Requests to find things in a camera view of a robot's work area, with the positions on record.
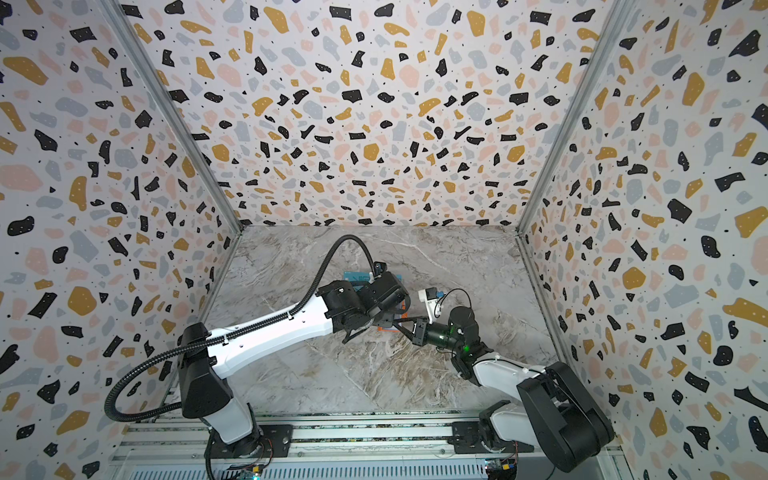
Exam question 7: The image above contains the orange card holder wallet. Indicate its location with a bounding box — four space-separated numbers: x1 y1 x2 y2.
376 312 407 333

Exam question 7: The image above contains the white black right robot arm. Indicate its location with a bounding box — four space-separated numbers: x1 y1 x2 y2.
394 306 615 476

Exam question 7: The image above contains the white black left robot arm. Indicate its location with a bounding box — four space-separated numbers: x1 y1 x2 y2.
179 271 410 446

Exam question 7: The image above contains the clear acrylic card display stand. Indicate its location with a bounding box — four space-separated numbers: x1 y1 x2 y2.
343 271 374 291

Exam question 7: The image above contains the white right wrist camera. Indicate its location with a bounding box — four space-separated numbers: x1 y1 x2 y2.
418 287 444 323

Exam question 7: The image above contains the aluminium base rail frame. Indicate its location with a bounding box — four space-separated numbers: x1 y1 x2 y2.
104 411 633 479

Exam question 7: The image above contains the aluminium corner post left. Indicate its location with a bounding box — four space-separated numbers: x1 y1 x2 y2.
95 0 243 235

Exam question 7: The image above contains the aluminium corner post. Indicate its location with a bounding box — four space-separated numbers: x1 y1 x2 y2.
95 0 243 235
517 0 637 236

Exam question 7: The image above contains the black corrugated cable hose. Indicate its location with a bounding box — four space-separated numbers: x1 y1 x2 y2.
103 233 378 424

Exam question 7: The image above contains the aluminium corner post right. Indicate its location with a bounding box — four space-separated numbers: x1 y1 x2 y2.
517 0 637 236

